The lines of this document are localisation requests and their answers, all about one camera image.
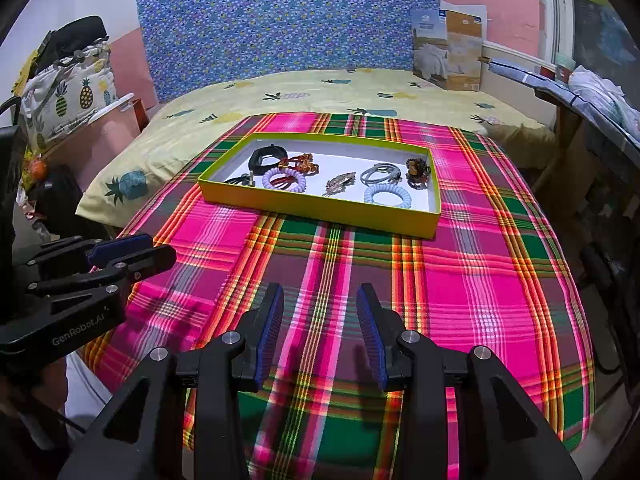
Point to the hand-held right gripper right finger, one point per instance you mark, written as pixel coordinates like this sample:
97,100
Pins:
372,335

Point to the cardboard quilt package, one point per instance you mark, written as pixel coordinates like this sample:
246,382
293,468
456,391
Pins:
450,50

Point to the black hair claw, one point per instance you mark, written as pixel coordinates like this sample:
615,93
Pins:
242,179

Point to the black bag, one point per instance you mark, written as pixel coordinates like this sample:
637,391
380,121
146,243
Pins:
75,37

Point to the pineapple print fabric bag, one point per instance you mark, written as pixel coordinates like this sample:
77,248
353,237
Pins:
70,100

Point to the window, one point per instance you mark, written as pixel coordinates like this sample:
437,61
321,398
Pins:
590,10

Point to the person's left forearm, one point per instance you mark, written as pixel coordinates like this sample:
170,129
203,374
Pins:
20,410

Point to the blue-edged ironing board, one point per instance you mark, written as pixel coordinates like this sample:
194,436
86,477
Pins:
525,77

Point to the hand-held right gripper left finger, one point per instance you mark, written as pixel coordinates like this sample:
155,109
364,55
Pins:
267,335

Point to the white clothes pile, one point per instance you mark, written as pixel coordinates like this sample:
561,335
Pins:
600,92

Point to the pink plaid cloth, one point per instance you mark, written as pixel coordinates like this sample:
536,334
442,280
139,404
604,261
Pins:
475,285

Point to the dark red hair clip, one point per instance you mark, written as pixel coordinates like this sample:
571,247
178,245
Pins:
289,178

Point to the black wristband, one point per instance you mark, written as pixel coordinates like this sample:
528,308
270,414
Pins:
256,160

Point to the blue floral headboard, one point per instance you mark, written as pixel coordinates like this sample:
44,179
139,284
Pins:
275,25

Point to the yellow-green shallow box tray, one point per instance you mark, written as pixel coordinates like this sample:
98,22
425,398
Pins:
320,212

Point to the yellow pineapple print bedsheet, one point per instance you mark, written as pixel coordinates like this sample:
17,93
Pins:
200,110

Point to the pink bedside cabinet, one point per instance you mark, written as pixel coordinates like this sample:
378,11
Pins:
110,130

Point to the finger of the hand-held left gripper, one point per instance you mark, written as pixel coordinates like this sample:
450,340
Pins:
145,262
120,250

